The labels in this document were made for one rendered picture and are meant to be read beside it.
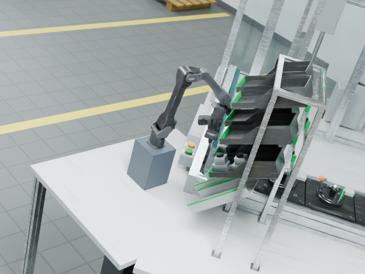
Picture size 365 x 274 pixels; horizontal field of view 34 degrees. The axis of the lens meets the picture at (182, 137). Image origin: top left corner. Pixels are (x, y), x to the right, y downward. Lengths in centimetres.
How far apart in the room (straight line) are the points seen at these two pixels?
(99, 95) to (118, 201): 264
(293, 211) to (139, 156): 75
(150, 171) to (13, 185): 154
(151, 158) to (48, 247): 120
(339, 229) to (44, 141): 242
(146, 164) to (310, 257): 83
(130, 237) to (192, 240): 27
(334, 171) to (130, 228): 135
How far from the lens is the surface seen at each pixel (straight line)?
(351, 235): 288
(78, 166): 282
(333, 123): 363
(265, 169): 228
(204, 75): 258
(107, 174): 280
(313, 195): 292
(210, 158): 290
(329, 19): 360
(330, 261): 277
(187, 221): 265
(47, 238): 368
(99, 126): 478
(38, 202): 287
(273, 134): 221
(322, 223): 284
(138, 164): 274
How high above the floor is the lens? 250
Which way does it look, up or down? 31 degrees down
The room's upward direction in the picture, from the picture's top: 16 degrees clockwise
